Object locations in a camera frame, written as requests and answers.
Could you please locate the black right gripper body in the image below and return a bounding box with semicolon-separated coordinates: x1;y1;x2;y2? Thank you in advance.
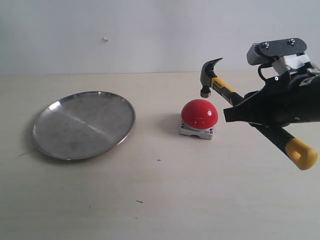
259;72;313;127

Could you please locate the black yellow claw hammer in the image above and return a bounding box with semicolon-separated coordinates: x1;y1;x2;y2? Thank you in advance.
200;58;320;171

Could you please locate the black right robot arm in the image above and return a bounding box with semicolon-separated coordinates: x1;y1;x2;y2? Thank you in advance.
223;73;320;127

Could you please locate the red dome push button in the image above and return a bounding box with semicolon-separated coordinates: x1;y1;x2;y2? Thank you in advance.
179;99;219;140

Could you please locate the round steel plate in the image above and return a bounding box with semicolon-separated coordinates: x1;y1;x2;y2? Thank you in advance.
32;90;136;161

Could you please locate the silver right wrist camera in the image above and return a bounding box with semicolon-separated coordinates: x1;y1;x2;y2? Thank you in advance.
246;37;320;76

